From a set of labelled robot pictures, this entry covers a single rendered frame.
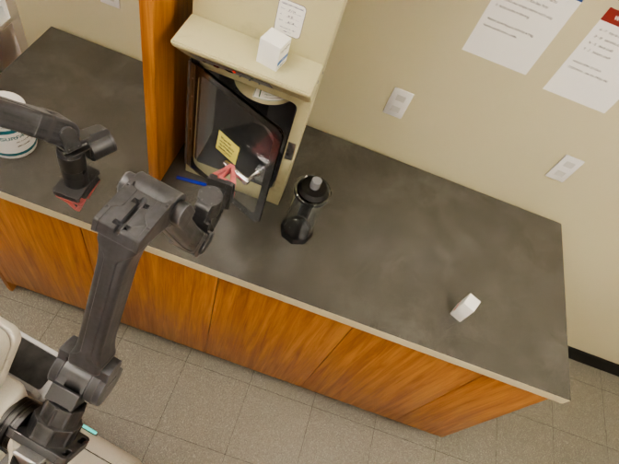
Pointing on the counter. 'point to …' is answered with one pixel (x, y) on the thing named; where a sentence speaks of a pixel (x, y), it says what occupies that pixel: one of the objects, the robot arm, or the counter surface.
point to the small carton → (273, 49)
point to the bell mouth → (259, 95)
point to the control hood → (246, 56)
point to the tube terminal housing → (257, 9)
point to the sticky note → (227, 147)
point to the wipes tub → (14, 140)
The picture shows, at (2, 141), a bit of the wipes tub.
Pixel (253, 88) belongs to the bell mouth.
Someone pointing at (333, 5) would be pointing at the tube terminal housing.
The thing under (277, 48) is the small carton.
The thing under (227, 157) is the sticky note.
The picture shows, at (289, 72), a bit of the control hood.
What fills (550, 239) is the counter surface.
